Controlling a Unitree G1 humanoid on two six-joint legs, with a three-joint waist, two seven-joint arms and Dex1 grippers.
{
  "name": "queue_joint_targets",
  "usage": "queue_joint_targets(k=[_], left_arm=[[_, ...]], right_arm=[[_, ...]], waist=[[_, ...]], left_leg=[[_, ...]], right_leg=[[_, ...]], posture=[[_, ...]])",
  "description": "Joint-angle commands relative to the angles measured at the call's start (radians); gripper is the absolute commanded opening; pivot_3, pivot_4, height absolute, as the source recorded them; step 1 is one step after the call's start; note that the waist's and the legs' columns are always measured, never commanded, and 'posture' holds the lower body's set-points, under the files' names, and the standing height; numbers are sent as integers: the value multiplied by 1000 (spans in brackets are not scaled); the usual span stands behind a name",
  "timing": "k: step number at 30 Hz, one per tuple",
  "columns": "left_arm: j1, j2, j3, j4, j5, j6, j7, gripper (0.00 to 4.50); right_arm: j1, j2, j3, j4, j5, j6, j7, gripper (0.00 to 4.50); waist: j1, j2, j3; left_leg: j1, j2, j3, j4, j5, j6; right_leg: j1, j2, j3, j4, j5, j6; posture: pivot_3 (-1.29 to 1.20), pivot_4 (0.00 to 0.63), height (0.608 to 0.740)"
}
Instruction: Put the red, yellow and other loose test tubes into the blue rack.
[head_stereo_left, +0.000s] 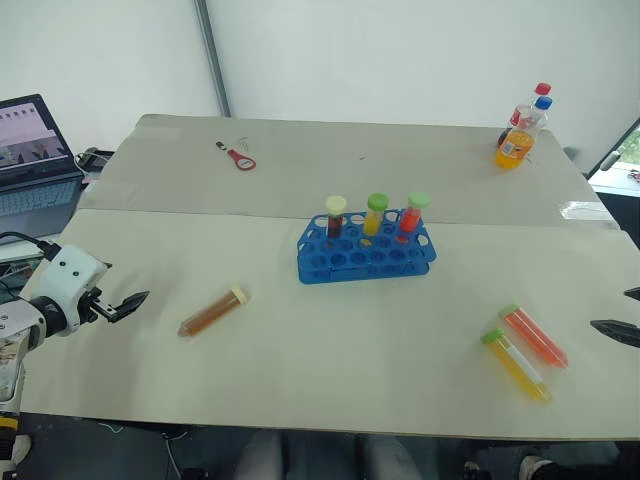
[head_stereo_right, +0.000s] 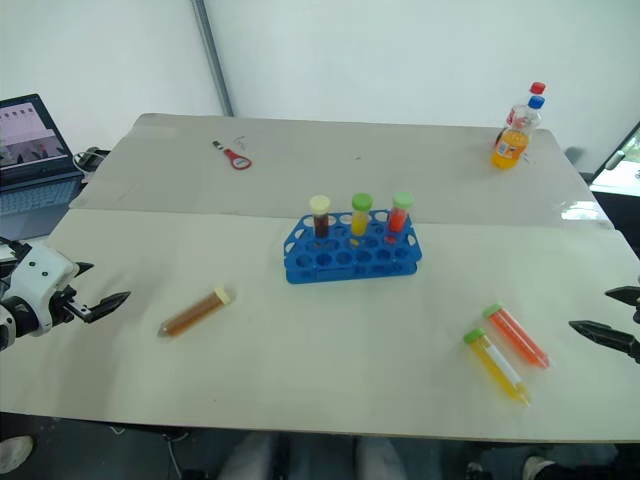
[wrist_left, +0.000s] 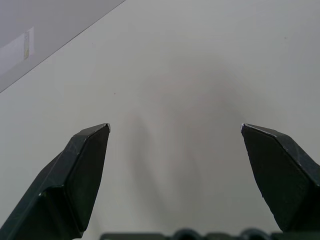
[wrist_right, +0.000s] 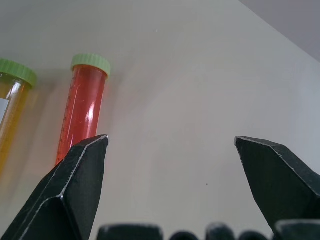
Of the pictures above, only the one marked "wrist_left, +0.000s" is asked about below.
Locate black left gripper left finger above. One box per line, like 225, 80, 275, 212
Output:
0, 123, 111, 240

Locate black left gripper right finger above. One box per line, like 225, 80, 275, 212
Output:
240, 123, 320, 233

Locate white floor marking strip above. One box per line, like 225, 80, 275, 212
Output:
0, 26, 35, 76

